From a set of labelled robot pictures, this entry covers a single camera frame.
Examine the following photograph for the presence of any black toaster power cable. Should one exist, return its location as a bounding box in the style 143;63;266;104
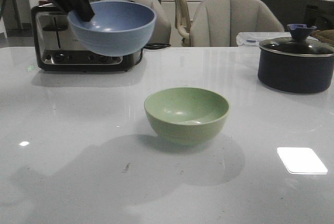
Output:
135;43;171;64

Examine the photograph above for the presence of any black silver four-slot toaster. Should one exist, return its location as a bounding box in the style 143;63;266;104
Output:
31;4;142;72

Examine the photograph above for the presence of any beige armchair left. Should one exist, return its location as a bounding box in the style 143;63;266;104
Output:
100;0;172;48

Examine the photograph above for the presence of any glass pot lid blue knob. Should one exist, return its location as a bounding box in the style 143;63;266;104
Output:
259;23;333;57

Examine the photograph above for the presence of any dark blue pot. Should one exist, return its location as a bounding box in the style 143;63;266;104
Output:
258;49;333;94

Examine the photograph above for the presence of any beige armchair right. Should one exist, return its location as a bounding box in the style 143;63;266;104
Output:
190;0;284;47

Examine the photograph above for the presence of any beige armchair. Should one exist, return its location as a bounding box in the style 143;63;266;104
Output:
100;0;172;48
190;0;284;47

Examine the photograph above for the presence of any blue bowl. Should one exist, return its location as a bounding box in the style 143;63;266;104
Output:
67;1;157;56

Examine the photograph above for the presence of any dark counter cabinet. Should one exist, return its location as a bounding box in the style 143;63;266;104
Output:
207;0;334;32

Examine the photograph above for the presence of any green bowl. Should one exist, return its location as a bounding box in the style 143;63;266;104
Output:
144;87;230;146

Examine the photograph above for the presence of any clear plastic container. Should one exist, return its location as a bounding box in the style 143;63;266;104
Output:
236;32;320;47

